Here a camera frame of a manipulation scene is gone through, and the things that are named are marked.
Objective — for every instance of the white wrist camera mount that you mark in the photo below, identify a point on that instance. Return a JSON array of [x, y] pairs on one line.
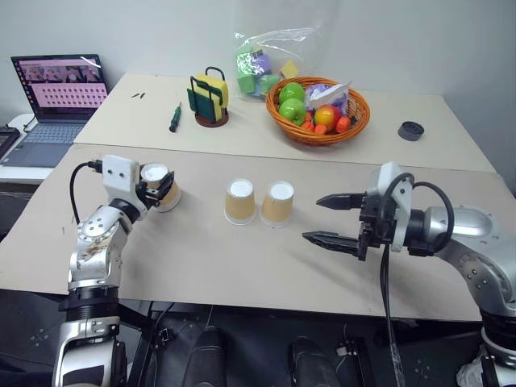
[[117, 174], [397, 189]]

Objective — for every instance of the brown paper cup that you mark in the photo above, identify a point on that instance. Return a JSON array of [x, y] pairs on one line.
[[277, 205], [240, 203], [171, 197]]

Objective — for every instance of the orange toy carrot piece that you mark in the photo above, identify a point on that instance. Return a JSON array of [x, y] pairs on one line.
[[343, 124], [321, 129], [308, 123]]

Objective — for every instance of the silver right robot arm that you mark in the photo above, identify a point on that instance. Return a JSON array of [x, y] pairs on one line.
[[471, 230]]

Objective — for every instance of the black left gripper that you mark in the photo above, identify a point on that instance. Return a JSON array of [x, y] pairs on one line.
[[148, 196]]

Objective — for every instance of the red yellow toy apple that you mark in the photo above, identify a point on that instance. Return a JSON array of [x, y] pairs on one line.
[[327, 117]]

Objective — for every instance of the black round cap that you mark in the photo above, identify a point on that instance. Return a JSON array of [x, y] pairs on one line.
[[410, 131]]

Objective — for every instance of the green foam block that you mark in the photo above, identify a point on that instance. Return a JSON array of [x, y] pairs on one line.
[[246, 84]]

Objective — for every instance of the yellow green sponge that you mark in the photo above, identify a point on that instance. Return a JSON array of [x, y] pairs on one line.
[[201, 101], [221, 94]]

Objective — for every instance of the purple foam block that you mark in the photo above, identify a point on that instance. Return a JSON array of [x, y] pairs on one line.
[[262, 63]]

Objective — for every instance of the dark rounded shape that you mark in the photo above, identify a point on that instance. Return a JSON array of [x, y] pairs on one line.
[[205, 359], [312, 363]]

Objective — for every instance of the teal foam block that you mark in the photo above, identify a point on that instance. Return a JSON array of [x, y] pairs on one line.
[[269, 84]]

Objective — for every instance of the yellow foam block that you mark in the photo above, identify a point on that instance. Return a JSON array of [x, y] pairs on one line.
[[289, 69]]

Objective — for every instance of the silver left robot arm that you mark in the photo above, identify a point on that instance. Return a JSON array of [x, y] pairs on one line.
[[94, 242]]

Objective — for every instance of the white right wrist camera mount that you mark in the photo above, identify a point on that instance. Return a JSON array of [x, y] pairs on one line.
[[397, 189]]

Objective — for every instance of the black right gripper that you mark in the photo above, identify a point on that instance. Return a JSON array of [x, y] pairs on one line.
[[375, 225]]

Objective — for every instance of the grey open laptop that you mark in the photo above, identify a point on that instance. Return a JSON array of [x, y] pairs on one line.
[[60, 92]]

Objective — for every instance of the white crumpled cloth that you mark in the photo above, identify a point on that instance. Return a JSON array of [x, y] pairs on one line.
[[469, 373]]

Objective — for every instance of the purple white plastic wrapper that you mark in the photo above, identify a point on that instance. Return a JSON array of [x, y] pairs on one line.
[[326, 96]]

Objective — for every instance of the orange wicker basket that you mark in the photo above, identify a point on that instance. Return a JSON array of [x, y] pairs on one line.
[[322, 139]]

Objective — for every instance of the small dark screwdriver bits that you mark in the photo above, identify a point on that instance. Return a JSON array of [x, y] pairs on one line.
[[138, 96]]

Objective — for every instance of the white side table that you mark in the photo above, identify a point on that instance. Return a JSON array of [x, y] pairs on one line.
[[24, 173]]

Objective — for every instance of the black flat device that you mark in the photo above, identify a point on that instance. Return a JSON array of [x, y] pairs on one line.
[[7, 139]]

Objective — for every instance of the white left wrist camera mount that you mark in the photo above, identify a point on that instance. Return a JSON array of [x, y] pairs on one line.
[[117, 174]]

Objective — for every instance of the green toy apple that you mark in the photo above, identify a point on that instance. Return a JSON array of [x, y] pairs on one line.
[[292, 92], [292, 111]]

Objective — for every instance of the clear plastic bag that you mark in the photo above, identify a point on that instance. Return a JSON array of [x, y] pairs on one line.
[[278, 44]]

